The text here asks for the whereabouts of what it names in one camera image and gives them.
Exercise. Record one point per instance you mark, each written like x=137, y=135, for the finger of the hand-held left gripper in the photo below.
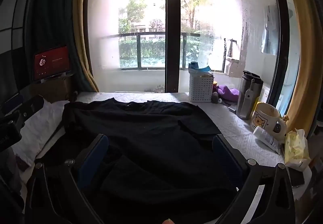
x=31, y=107
x=14, y=104

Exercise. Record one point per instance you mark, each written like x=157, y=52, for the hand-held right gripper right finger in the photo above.
x=225, y=158

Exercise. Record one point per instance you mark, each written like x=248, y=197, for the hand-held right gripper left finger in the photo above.
x=93, y=161

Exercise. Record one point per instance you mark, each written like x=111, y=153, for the black t-shirt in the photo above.
x=151, y=133

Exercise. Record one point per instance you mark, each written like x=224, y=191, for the white folded cloth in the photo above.
x=40, y=125

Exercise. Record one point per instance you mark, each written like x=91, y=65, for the brown cardboard box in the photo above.
x=55, y=89

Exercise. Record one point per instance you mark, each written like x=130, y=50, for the white tube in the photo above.
x=265, y=137

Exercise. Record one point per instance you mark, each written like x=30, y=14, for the white tablet stand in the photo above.
x=63, y=74

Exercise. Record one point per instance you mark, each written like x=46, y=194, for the tablet with red screen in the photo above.
x=51, y=62

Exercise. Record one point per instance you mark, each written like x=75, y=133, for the white bear mug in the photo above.
x=262, y=118

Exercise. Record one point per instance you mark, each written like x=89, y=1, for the grey plush toy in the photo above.
x=215, y=97

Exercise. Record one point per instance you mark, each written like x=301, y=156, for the steel tumbler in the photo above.
x=246, y=97

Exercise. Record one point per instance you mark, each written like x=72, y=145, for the purple cloth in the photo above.
x=228, y=92

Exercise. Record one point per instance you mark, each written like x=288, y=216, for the yellow tissue packet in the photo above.
x=295, y=149

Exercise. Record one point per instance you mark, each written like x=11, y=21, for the white perforated basket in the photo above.
x=200, y=90

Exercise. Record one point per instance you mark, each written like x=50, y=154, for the yellow curtain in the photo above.
x=82, y=49
x=300, y=62

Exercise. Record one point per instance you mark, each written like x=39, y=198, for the blue packet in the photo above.
x=201, y=70

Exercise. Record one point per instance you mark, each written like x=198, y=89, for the teal curtain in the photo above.
x=50, y=12

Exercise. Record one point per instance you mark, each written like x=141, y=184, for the balcony drying rack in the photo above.
x=224, y=54

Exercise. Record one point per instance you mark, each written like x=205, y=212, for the balcony railing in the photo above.
x=138, y=49

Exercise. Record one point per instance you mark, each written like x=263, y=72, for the dark window frame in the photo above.
x=172, y=37

